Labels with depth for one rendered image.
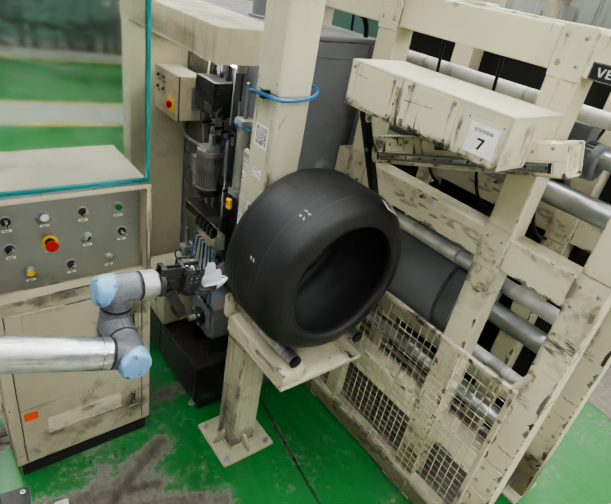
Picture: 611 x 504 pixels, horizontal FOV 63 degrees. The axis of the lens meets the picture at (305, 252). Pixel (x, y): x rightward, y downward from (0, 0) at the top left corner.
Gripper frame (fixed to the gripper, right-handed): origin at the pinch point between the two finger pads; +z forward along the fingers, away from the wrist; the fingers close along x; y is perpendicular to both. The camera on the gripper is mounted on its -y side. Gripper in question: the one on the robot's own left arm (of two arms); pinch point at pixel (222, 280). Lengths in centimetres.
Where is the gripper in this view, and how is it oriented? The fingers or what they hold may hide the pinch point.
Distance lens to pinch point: 142.5
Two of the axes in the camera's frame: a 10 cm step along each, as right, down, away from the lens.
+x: -5.9, -5.1, 6.3
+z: 7.6, -0.9, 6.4
